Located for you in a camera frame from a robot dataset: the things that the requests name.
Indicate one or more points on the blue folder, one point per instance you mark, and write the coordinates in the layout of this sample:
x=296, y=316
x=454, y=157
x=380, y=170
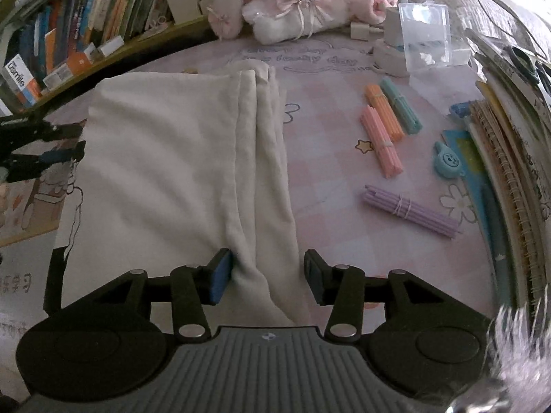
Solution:
x=478, y=180

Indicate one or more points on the pink stick bundle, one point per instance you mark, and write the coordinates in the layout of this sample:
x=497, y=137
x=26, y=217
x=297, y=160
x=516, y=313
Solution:
x=382, y=144

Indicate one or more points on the blue round toy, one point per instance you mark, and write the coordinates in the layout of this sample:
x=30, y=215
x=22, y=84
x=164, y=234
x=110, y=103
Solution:
x=448, y=161

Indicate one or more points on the wooden bookshelf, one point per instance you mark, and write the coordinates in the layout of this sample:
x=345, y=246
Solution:
x=142, y=43

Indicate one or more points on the pink checked bedsheet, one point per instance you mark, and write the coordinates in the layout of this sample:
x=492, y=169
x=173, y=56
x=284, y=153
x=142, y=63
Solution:
x=340, y=223

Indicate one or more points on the cartoon printed box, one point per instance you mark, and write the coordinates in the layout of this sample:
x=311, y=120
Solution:
x=30, y=211

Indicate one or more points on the small white plug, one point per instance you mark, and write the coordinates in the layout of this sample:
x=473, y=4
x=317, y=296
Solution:
x=363, y=31

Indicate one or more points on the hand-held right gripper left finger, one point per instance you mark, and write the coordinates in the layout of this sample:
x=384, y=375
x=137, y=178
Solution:
x=220, y=276

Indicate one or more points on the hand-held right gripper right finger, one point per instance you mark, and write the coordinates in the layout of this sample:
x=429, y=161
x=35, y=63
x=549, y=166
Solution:
x=314, y=278

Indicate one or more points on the clear plastic box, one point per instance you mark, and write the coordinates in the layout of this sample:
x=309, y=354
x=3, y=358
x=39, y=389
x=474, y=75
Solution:
x=426, y=36

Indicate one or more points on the pink white plush toy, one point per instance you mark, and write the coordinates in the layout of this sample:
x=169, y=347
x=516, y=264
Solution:
x=292, y=4

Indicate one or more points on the orange stick bundle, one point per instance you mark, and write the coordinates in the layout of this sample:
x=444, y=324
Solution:
x=384, y=112

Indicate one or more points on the row of books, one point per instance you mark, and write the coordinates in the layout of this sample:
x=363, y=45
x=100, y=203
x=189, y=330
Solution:
x=86, y=21

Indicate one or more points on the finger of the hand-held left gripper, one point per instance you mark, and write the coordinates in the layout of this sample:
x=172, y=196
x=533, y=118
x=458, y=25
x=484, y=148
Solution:
x=56, y=130
x=56, y=157

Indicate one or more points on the stack of notebooks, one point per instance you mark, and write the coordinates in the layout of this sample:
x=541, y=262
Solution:
x=516, y=159

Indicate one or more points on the white fluffy cloth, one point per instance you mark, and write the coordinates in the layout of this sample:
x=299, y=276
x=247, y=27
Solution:
x=521, y=352

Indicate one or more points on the cream white garment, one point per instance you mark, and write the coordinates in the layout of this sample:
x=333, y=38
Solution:
x=172, y=172

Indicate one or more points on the beige card box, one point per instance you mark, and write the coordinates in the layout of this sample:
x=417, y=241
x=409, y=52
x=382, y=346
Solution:
x=184, y=4

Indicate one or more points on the scissors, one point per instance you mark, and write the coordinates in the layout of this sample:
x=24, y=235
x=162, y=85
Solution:
x=527, y=66

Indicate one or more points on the purple stick bundle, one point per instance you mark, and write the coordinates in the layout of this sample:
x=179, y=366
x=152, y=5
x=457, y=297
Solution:
x=409, y=211

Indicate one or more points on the teal stick bundle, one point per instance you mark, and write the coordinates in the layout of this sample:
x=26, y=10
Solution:
x=402, y=105

